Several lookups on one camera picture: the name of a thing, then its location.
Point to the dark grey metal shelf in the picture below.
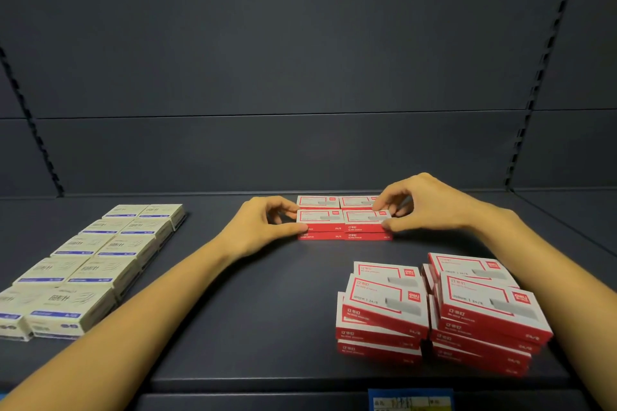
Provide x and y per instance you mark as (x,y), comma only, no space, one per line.
(289,40)

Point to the stack of red boxes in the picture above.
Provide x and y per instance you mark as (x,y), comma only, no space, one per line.
(385,304)

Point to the person's right hand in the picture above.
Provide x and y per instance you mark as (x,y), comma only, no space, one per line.
(438,206)

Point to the blue yellow price tag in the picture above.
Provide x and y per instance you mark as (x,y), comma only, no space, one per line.
(409,401)

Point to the person's left hand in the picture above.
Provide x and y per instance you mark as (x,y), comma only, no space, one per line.
(255,227)

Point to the white blue paperclip boxes group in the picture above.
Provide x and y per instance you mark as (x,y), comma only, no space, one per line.
(91,276)

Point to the person's left forearm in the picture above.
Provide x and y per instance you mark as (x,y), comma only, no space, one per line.
(120,329)

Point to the person's right forearm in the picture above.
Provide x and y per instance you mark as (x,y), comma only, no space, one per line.
(554,290)

